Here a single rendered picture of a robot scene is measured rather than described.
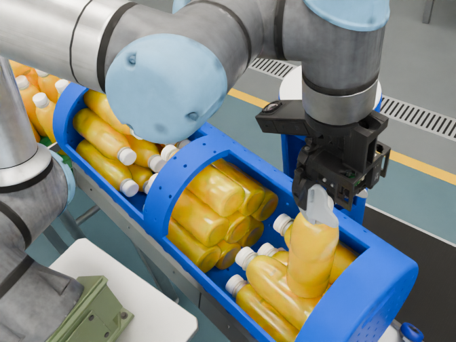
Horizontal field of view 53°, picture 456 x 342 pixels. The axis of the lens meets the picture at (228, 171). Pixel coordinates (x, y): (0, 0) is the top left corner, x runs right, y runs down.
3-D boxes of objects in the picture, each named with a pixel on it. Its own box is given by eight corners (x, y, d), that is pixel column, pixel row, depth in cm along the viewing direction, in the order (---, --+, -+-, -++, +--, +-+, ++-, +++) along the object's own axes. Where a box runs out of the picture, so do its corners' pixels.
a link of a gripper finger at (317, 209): (326, 254, 61) (337, 206, 55) (292, 229, 64) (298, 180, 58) (340, 241, 62) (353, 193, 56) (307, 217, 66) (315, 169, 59)
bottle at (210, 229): (224, 243, 97) (167, 194, 108) (235, 215, 94) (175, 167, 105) (200, 252, 92) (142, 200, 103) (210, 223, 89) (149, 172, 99)
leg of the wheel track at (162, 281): (172, 310, 203) (129, 234, 156) (163, 301, 206) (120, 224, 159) (181, 300, 205) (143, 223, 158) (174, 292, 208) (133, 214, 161)
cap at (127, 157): (120, 148, 109) (124, 153, 108) (134, 146, 111) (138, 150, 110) (117, 163, 110) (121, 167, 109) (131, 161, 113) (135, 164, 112)
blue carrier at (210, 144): (315, 417, 84) (319, 366, 63) (76, 176, 131) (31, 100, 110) (405, 309, 95) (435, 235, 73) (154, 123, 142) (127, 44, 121)
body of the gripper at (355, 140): (347, 217, 54) (355, 146, 45) (292, 180, 58) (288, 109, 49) (386, 178, 57) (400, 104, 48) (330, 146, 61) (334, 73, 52)
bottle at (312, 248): (291, 302, 77) (300, 233, 63) (281, 265, 82) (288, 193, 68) (333, 296, 78) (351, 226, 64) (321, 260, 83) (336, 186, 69)
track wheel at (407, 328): (416, 346, 87) (423, 338, 87) (396, 330, 90) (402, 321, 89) (421, 342, 91) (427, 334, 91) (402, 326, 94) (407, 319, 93)
